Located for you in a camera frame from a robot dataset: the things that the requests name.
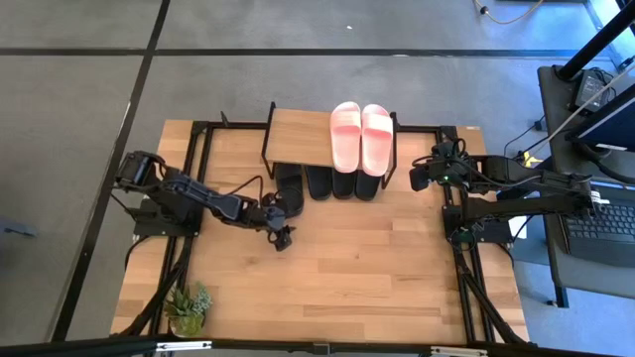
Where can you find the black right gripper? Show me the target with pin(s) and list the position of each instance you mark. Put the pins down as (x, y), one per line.
(446, 177)

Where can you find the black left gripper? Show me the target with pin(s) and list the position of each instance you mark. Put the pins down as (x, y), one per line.
(273, 218)

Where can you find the black slide sandal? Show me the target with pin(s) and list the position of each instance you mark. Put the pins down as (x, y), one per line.
(318, 183)
(368, 187)
(343, 186)
(290, 191)

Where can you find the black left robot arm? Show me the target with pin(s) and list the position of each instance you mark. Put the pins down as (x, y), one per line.
(198, 198)

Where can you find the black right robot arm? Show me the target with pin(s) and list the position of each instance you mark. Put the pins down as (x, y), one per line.
(521, 173)

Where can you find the small green potted plant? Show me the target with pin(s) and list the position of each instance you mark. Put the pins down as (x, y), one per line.
(186, 310)

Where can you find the black power adapter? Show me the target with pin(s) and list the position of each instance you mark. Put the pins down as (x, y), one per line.
(588, 89)

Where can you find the dark grey side desk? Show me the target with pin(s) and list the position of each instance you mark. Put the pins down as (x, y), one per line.
(585, 285)

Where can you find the black flat monitor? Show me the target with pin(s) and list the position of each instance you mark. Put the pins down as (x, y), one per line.
(610, 124)

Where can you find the black laptop keyboard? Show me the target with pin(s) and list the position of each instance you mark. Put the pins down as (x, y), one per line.
(610, 238)

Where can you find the black vertical pole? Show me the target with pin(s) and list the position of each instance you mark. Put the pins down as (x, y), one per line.
(595, 42)

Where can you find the black rig crossbar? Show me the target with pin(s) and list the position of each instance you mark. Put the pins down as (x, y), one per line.
(74, 347)

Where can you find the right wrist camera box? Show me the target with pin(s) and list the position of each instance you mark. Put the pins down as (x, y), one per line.
(444, 154)

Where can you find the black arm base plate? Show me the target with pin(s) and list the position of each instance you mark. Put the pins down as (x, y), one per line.
(149, 225)
(491, 233)

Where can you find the wooden shelf with black frame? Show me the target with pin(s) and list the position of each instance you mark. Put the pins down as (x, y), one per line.
(302, 136)

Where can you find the black aluminium rig frame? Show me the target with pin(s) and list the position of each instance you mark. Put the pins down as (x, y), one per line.
(238, 126)

